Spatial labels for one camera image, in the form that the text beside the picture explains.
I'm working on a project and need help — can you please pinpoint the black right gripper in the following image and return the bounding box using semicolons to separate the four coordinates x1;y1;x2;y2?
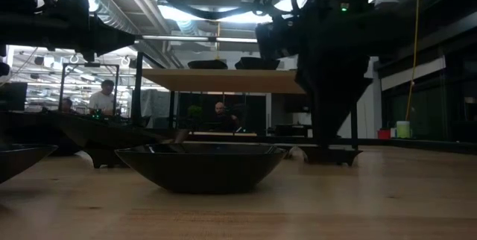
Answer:
296;0;376;146

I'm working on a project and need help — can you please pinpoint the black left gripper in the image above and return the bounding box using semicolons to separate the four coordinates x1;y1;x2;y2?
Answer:
35;12;136;63

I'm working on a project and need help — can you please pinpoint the black glossy rounded plate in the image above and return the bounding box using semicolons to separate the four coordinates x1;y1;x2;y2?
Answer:
48;111;176;169
297;145;363;167

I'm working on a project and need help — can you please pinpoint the black glossy leaf-shaped plate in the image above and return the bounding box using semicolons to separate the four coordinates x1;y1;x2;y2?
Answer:
187;59;229;71
114;127;290;195
234;56;282;71
0;143;59;186

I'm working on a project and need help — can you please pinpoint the low black desk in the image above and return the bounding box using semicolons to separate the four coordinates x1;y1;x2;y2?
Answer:
266;123;312;137

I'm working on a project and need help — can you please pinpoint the person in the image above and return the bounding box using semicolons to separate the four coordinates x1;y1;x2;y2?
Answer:
59;97;78;115
208;101;241;133
88;79;116;117

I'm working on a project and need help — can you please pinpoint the long tube light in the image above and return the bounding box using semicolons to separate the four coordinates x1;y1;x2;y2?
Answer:
136;34;259;44

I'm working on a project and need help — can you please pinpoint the green white wipes canister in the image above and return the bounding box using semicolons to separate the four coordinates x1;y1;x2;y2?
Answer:
395;120;411;139

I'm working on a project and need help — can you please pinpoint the grey cloth partition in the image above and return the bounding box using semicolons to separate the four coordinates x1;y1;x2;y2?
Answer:
140;89;171;129

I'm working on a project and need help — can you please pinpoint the green background plant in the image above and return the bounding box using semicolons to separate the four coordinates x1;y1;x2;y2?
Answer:
186;104;204;120

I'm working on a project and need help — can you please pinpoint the dark computer monitor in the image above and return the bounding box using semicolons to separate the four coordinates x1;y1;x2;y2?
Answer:
0;81;29;112

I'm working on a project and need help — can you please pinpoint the black glossy wavy-edged plate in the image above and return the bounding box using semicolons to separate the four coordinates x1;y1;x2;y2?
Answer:
0;111;85;158

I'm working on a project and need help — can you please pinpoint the black metal rack frame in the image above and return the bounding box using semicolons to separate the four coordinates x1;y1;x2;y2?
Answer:
59;62;121;118

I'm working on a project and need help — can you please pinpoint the silver spiral ventilation duct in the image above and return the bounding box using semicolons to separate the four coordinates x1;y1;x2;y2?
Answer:
40;0;145;36

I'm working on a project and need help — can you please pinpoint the black wall-mounted screen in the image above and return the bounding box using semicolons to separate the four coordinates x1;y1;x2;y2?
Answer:
285;93;307;113

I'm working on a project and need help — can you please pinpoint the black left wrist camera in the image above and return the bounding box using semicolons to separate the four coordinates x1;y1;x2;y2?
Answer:
55;0;91;21

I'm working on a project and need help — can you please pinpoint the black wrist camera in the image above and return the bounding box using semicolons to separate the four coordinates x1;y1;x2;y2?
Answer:
55;0;91;21
255;21;301;61

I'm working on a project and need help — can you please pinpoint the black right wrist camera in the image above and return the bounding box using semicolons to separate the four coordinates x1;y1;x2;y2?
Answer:
255;21;301;61

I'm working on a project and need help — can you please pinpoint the wooden shelf black frame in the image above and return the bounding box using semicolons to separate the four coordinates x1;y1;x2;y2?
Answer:
130;51;359;151

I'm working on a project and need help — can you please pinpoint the thin yellow hanging cord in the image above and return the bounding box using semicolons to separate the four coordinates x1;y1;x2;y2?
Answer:
404;0;422;121

